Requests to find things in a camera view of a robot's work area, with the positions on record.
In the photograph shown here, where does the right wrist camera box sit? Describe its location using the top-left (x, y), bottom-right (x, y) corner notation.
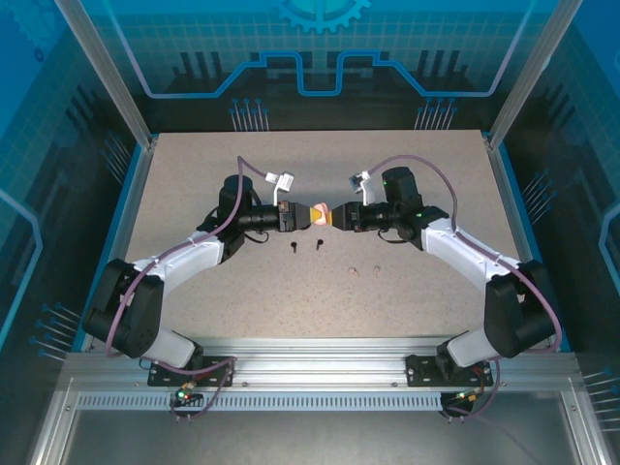
top-left (348, 169), bottom-right (372, 204)

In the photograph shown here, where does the slotted cable duct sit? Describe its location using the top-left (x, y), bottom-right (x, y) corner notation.
top-left (76, 392), bottom-right (446, 413)

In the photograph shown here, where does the aluminium frame post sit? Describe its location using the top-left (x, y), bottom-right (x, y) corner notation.
top-left (485, 0), bottom-right (586, 149)
top-left (52, 0), bottom-right (159, 149)

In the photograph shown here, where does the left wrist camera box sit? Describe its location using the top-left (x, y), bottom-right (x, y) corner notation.
top-left (264, 170), bottom-right (295, 207)

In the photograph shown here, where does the metal base panel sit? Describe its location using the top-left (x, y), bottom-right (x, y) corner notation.
top-left (62, 410), bottom-right (582, 465)

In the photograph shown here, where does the blue table edge strip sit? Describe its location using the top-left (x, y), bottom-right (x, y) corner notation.
top-left (71, 143), bottom-right (147, 353)
top-left (493, 143), bottom-right (574, 353)

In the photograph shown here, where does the aluminium mounting rail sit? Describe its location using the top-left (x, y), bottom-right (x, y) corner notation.
top-left (62, 335), bottom-right (580, 388)

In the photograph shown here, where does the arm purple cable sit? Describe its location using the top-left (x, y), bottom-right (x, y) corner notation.
top-left (367, 153), bottom-right (564, 420)
top-left (104, 155), bottom-right (270, 419)

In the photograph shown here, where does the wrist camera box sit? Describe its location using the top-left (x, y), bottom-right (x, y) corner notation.
top-left (264, 170), bottom-right (295, 207)
top-left (348, 169), bottom-right (372, 204)

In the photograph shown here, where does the cable connector with LED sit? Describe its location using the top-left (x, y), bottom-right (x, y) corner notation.
top-left (174, 380), bottom-right (201, 404)
top-left (452, 387), bottom-right (486, 407)

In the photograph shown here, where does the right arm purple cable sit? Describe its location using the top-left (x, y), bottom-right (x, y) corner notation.
top-left (367, 153), bottom-right (564, 420)

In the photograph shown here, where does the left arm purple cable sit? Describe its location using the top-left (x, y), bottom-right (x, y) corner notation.
top-left (104, 155), bottom-right (270, 419)

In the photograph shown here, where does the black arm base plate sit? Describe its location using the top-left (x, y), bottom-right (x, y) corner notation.
top-left (147, 356), bottom-right (237, 388)
top-left (405, 353), bottom-right (494, 388)

